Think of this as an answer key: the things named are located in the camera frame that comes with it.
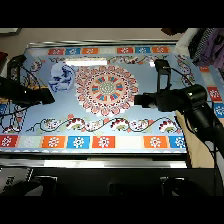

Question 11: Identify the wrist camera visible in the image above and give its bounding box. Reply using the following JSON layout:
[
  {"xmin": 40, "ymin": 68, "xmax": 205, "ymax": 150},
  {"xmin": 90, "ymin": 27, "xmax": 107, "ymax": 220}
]
[
  {"xmin": 153, "ymin": 59, "xmax": 174, "ymax": 94},
  {"xmin": 6, "ymin": 54, "xmax": 28, "ymax": 83}
]

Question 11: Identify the black and white checked garment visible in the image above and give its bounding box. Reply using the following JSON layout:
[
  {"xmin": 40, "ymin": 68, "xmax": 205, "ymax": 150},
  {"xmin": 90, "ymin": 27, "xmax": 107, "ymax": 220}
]
[{"xmin": 188, "ymin": 27, "xmax": 218, "ymax": 62}]

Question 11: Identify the black cable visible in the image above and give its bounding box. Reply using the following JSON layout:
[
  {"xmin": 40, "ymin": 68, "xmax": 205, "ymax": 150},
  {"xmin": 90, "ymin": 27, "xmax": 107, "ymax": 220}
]
[
  {"xmin": 165, "ymin": 65, "xmax": 192, "ymax": 86},
  {"xmin": 19, "ymin": 65, "xmax": 44, "ymax": 92}
]

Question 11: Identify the purple garment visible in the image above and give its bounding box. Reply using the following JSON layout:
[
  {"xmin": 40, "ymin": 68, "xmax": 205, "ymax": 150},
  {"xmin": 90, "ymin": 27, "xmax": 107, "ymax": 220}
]
[{"xmin": 195, "ymin": 29, "xmax": 224, "ymax": 70}]

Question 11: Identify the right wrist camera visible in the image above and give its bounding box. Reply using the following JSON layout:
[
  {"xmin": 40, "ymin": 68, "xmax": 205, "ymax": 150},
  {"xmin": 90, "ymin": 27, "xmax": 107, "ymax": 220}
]
[{"xmin": 153, "ymin": 59, "xmax": 174, "ymax": 94}]

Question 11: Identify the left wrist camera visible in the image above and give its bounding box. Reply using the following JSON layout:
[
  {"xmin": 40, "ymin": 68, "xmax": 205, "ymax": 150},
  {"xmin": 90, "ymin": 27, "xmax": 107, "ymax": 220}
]
[{"xmin": 6, "ymin": 54, "xmax": 28, "ymax": 83}]

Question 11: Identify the silver frame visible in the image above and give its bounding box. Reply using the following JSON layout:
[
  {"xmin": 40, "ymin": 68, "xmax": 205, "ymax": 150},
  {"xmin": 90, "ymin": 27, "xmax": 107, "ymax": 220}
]
[{"xmin": 0, "ymin": 39, "xmax": 224, "ymax": 197}]

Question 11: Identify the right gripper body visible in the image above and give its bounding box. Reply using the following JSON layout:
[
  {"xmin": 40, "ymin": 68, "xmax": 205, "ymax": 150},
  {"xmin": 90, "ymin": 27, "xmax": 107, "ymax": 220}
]
[{"xmin": 133, "ymin": 92, "xmax": 159, "ymax": 109}]

